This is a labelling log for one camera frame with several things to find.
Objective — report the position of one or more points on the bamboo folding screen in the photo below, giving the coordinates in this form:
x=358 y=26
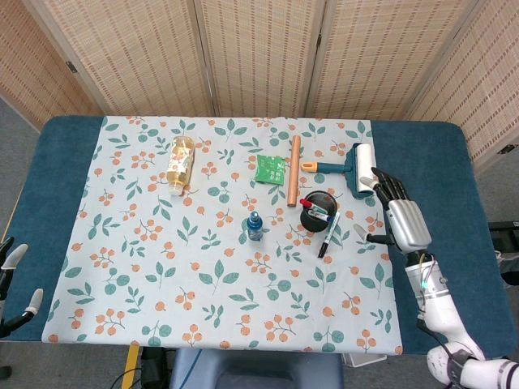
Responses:
x=259 y=56

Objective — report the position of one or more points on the blue cap white marker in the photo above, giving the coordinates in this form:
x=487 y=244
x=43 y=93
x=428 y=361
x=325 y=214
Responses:
x=323 y=216

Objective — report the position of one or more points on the red cap marker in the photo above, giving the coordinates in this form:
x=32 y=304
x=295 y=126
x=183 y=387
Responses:
x=305 y=202

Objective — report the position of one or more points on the black mesh pen holder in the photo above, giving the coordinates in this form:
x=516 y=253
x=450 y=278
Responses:
x=310 y=225

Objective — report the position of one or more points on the brass screen hinge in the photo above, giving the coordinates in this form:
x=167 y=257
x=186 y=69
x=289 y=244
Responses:
x=506 y=149
x=71 y=67

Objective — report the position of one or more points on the blue felt table cover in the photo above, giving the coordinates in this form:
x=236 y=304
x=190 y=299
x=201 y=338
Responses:
x=446 y=162

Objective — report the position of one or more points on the floral leaf berry tablecloth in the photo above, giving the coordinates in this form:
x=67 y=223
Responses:
x=227 y=291

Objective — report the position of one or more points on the white box under table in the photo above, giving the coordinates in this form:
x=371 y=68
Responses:
x=364 y=359

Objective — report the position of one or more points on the brown wooden rod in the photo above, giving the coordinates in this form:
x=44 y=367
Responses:
x=294 y=174

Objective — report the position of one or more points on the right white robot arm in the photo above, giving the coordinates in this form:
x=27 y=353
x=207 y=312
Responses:
x=436 y=291

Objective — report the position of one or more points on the black marker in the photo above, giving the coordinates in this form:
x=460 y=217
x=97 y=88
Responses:
x=325 y=243

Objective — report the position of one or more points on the blue spray bottle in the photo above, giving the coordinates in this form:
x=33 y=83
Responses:
x=255 y=229

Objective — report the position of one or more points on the clear bottle of yellow tea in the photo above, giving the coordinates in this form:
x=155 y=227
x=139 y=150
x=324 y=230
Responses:
x=181 y=164

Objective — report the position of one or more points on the blue grey padded seat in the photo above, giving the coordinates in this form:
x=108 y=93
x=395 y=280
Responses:
x=259 y=370

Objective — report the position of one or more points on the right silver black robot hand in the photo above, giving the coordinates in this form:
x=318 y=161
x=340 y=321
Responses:
x=409 y=223

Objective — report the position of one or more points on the teal lint roller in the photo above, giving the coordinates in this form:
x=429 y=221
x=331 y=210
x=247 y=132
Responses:
x=357 y=170

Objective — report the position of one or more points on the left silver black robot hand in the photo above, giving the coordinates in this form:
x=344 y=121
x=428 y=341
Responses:
x=14 y=255

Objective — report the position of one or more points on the green sachet packet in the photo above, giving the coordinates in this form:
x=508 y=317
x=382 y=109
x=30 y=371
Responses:
x=269 y=170

